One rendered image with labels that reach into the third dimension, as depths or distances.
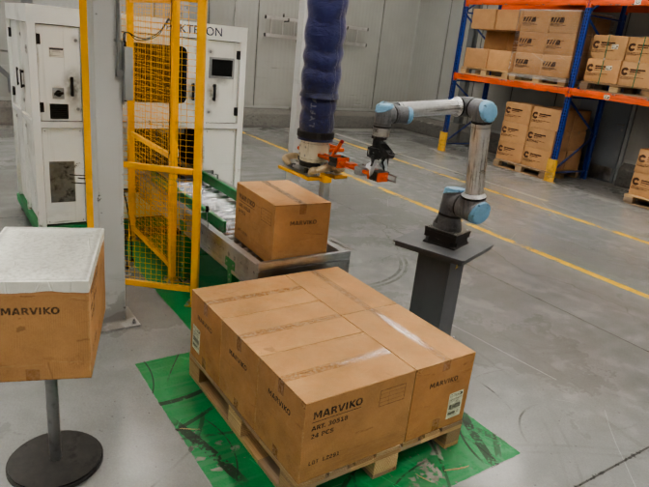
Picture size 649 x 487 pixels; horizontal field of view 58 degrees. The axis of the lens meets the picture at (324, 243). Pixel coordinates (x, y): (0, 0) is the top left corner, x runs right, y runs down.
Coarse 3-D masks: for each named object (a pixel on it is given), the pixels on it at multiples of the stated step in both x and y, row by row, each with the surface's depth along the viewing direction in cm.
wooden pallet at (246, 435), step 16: (192, 368) 334; (208, 384) 328; (224, 400) 315; (224, 416) 302; (240, 416) 284; (240, 432) 287; (432, 432) 287; (448, 432) 295; (256, 448) 281; (400, 448) 276; (272, 464) 272; (352, 464) 262; (368, 464) 266; (384, 464) 273; (272, 480) 262; (288, 480) 250; (320, 480) 251
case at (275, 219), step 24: (240, 192) 394; (264, 192) 377; (288, 192) 383; (312, 192) 390; (240, 216) 398; (264, 216) 366; (288, 216) 358; (312, 216) 367; (240, 240) 401; (264, 240) 369; (288, 240) 364; (312, 240) 373
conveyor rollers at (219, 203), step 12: (192, 192) 512; (204, 192) 517; (216, 192) 524; (204, 204) 481; (216, 204) 487; (228, 204) 493; (228, 216) 456; (216, 228) 424; (228, 228) 429; (252, 252) 384
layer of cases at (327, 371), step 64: (192, 320) 326; (256, 320) 294; (320, 320) 302; (384, 320) 309; (256, 384) 266; (320, 384) 245; (384, 384) 254; (448, 384) 282; (320, 448) 244; (384, 448) 270
